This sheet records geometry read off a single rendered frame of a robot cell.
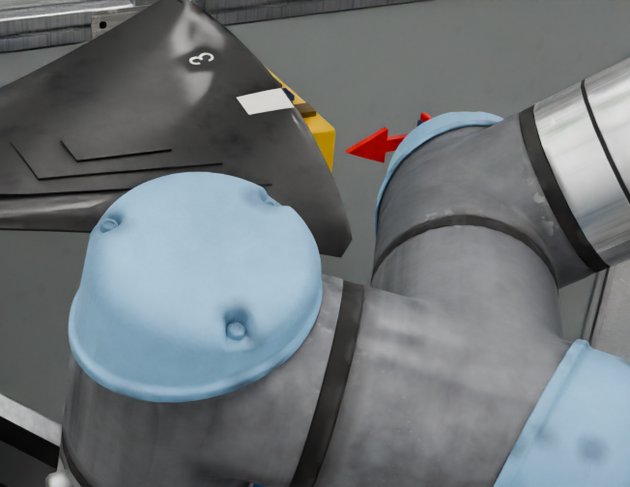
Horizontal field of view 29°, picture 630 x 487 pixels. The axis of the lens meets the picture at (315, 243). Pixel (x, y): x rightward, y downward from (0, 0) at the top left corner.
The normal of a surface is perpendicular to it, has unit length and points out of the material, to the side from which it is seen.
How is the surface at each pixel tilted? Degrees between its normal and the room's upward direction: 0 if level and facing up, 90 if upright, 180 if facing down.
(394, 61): 90
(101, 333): 91
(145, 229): 17
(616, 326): 0
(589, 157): 56
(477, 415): 45
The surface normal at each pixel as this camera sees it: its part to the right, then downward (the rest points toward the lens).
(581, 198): -0.32, 0.16
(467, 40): 0.47, 0.50
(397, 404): 0.07, -0.09
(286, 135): 0.30, -0.63
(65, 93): 0.05, -0.77
